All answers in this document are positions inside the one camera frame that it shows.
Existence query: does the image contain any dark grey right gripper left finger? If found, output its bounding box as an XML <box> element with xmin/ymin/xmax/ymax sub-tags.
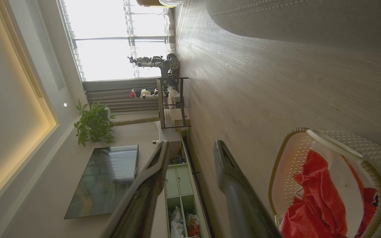
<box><xmin>101</xmin><ymin>140</ymin><xmax>170</xmax><ymax>238</ymax></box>

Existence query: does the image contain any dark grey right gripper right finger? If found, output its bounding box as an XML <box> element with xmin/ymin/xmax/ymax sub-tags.
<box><xmin>214</xmin><ymin>139</ymin><xmax>282</xmax><ymax>238</ymax></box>

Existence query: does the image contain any red white-striped garment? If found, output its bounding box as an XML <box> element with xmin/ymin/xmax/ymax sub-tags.
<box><xmin>280</xmin><ymin>149</ymin><xmax>379</xmax><ymax>238</ymax></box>

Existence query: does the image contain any black flat screen television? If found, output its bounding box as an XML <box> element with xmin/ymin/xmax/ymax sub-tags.
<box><xmin>64</xmin><ymin>144</ymin><xmax>139</xmax><ymax>220</ymax></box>

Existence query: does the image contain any white plastic bag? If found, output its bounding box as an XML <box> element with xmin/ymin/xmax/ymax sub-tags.
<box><xmin>170</xmin><ymin>207</ymin><xmax>186</xmax><ymax>238</ymax></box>

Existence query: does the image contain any low white television cabinet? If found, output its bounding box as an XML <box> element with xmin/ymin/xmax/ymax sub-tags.
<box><xmin>164</xmin><ymin>132</ymin><xmax>211</xmax><ymax>238</ymax></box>

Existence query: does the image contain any red plastic bag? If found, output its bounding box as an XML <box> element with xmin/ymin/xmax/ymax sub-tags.
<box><xmin>187</xmin><ymin>214</ymin><xmax>200</xmax><ymax>238</ymax></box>

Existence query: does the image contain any green potted plant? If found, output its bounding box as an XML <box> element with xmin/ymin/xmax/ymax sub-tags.
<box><xmin>74</xmin><ymin>99</ymin><xmax>160</xmax><ymax>147</ymax></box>

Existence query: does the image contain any white robot with red gripper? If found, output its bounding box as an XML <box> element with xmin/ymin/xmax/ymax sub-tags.
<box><xmin>130</xmin><ymin>87</ymin><xmax>181</xmax><ymax>109</ymax></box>

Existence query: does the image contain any grey curtain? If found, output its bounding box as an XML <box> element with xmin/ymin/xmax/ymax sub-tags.
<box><xmin>82</xmin><ymin>78</ymin><xmax>159</xmax><ymax>114</ymax></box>

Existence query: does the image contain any grey robot with dark wheels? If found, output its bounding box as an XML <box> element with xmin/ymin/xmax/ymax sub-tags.
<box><xmin>128</xmin><ymin>53</ymin><xmax>180</xmax><ymax>78</ymax></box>

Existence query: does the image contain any tan round furniture piece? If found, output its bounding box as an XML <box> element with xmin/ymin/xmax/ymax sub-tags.
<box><xmin>136</xmin><ymin>0</ymin><xmax>174</xmax><ymax>8</ymax></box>

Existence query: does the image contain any metal frame shelf cart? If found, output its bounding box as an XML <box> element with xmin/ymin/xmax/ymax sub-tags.
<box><xmin>157</xmin><ymin>77</ymin><xmax>191</xmax><ymax>129</ymax></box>

